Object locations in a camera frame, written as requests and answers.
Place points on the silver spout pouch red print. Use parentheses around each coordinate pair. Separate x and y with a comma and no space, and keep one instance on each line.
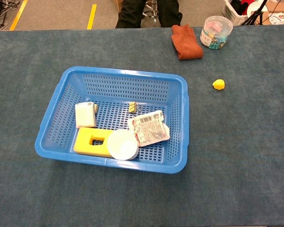
(149,128)

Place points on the white paper cup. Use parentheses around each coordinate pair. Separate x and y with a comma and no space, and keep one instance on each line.
(120,144)

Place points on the blue perforated plastic basket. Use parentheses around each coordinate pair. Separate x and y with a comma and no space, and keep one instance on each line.
(123,72)

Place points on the white plastic laundry basket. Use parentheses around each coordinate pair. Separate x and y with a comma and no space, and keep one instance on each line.
(229,10)

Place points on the gold striped binder clip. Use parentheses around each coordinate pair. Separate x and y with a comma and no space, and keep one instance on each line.
(132,107)

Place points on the yellow sponge with rectangular hole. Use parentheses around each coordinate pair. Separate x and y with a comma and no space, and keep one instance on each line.
(82,142)

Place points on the small yellow duck toy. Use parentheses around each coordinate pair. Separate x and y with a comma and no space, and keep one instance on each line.
(219,84)

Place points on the folded orange cloth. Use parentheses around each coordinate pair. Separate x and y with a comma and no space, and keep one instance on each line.
(185,42)

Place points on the person in black trousers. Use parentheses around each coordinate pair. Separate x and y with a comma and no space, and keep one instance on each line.
(130,14)

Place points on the chrome stool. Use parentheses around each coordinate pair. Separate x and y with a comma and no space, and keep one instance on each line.
(151,11)

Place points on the clear jar of binder clips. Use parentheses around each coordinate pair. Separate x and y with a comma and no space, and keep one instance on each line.
(215,33)

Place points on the blue-grey felt table cover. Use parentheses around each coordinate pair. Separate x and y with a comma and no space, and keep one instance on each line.
(38,201)

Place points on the black tripod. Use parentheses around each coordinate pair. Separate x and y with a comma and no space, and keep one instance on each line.
(253,15)

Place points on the cardboard box with white bag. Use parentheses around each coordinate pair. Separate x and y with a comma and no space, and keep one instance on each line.
(279,16)

